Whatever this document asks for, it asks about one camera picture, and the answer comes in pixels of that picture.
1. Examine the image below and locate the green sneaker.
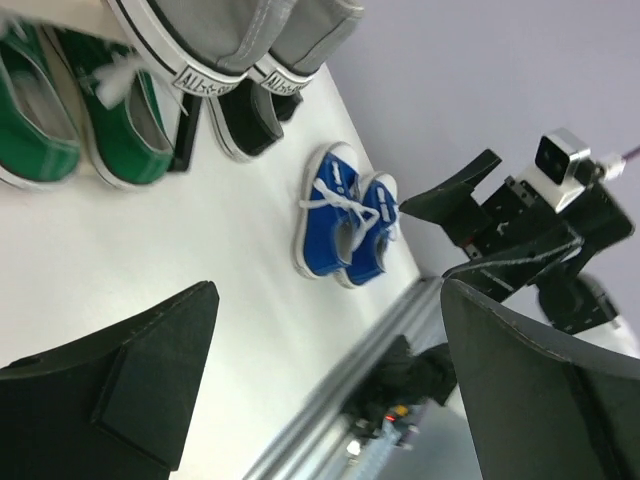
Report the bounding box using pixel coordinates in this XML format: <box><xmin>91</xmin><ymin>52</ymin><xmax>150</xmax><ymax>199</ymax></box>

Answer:
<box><xmin>50</xmin><ymin>28</ymin><xmax>174</xmax><ymax>190</ymax></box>
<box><xmin>1</xmin><ymin>15</ymin><xmax>81</xmax><ymax>189</ymax></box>

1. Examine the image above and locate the grey sneaker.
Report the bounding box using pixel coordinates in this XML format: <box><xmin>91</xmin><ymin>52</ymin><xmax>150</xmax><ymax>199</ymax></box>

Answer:
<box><xmin>249</xmin><ymin>0</ymin><xmax>364</xmax><ymax>96</ymax></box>
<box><xmin>108</xmin><ymin>0</ymin><xmax>296</xmax><ymax>97</ymax></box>

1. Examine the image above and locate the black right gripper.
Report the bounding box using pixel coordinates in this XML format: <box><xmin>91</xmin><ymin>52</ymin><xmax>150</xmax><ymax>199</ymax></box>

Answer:
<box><xmin>399</xmin><ymin>149</ymin><xmax>635</xmax><ymax>302</ymax></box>

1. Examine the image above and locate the black sneaker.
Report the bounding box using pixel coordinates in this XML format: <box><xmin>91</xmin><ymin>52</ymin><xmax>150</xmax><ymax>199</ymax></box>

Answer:
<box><xmin>271</xmin><ymin>92</ymin><xmax>303</xmax><ymax>123</ymax></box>
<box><xmin>207</xmin><ymin>79</ymin><xmax>284</xmax><ymax>163</ymax></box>

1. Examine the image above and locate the blue sneaker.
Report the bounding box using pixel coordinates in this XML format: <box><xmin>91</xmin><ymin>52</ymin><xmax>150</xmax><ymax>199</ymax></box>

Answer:
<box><xmin>292</xmin><ymin>141</ymin><xmax>359</xmax><ymax>279</ymax></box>
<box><xmin>335</xmin><ymin>172</ymin><xmax>399</xmax><ymax>289</ymax></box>

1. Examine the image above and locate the black sneaker left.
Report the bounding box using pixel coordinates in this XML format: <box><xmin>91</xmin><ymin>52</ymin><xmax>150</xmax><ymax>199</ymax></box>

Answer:
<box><xmin>207</xmin><ymin>79</ymin><xmax>284</xmax><ymax>163</ymax></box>

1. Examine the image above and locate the black sneaker right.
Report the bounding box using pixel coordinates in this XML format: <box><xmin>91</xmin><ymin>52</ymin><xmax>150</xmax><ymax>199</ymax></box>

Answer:
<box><xmin>271</xmin><ymin>92</ymin><xmax>303</xmax><ymax>123</ymax></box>

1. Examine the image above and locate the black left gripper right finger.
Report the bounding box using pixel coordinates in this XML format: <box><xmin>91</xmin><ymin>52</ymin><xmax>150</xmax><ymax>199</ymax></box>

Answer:
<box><xmin>440</xmin><ymin>280</ymin><xmax>639</xmax><ymax>479</ymax></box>

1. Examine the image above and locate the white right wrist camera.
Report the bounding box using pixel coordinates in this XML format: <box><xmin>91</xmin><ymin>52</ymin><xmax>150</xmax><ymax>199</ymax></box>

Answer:
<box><xmin>516</xmin><ymin>128</ymin><xmax>591</xmax><ymax>213</ymax></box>

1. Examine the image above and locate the blue sneaker left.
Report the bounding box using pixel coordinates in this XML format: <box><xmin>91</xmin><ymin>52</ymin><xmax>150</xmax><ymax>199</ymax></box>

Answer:
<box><xmin>292</xmin><ymin>141</ymin><xmax>359</xmax><ymax>279</ymax></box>

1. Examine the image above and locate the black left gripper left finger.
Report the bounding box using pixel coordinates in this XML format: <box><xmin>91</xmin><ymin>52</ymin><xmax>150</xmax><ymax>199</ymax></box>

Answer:
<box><xmin>1</xmin><ymin>281</ymin><xmax>219</xmax><ymax>479</ymax></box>

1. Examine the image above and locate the aluminium mounting rail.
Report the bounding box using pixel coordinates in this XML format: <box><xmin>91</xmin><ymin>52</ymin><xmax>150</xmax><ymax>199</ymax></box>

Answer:
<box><xmin>244</xmin><ymin>278</ymin><xmax>444</xmax><ymax>479</ymax></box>

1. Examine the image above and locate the blue sneaker right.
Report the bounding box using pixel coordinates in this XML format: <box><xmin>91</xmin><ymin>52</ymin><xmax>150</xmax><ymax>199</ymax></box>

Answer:
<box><xmin>335</xmin><ymin>172</ymin><xmax>399</xmax><ymax>289</ymax></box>

